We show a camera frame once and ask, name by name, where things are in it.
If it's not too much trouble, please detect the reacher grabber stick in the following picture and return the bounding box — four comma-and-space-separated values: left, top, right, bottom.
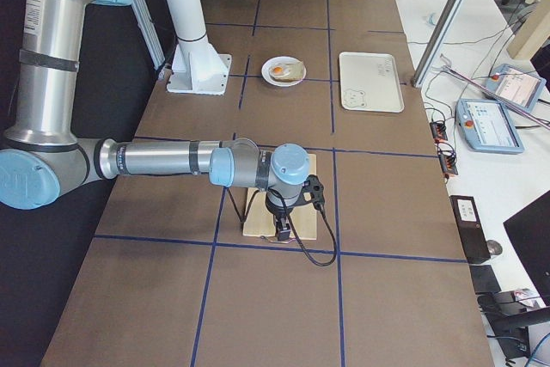
440, 54, 549, 130

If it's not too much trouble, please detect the fried egg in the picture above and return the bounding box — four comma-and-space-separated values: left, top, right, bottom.
269, 64, 290, 79

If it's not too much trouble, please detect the teach pendant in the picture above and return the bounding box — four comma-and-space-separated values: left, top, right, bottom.
486, 64, 547, 113
455, 99, 524, 154

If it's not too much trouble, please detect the white round plate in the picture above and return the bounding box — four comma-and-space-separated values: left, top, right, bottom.
261, 56, 307, 87

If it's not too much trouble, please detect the aluminium frame post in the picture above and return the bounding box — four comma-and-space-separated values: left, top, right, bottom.
412, 0, 464, 89

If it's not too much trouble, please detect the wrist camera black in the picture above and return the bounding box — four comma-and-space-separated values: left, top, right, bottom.
302, 174, 325, 212

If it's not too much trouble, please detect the cream bear tray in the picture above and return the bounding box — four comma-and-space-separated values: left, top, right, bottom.
339, 52, 405, 113

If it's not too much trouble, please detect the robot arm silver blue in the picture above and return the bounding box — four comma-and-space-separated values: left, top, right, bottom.
1, 0, 320, 235

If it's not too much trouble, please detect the far teach pendant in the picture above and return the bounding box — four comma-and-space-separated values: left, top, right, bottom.
486, 64, 547, 113

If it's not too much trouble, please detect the black computer mouse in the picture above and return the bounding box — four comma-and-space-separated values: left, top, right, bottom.
486, 240, 504, 257

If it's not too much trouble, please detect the near teach pendant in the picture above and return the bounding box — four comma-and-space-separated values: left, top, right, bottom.
455, 99, 524, 154

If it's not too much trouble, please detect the orange black connector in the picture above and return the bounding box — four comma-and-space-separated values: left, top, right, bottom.
437, 146, 458, 179
430, 120, 448, 143

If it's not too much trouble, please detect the white pedestal column base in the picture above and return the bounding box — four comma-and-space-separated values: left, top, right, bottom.
167, 0, 232, 95

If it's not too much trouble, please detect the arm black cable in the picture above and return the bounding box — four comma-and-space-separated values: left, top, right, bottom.
274, 188, 338, 267

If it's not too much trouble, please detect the bamboo cutting board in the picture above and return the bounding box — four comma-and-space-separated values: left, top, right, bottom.
242, 152, 318, 242

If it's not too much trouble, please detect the orange black connector near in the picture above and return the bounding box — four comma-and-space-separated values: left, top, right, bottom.
437, 146, 458, 179

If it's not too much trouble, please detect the black box with label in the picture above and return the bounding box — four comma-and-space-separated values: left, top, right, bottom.
449, 195, 491, 264

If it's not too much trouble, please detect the orange black connector far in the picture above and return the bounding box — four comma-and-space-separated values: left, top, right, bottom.
430, 120, 448, 143

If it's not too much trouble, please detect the bottom bread slice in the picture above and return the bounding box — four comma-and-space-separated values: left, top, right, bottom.
272, 61, 305, 82

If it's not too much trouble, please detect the black monitor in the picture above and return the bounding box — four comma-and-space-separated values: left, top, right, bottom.
504, 194, 550, 304

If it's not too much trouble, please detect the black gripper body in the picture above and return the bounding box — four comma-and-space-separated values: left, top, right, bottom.
265, 198, 290, 230

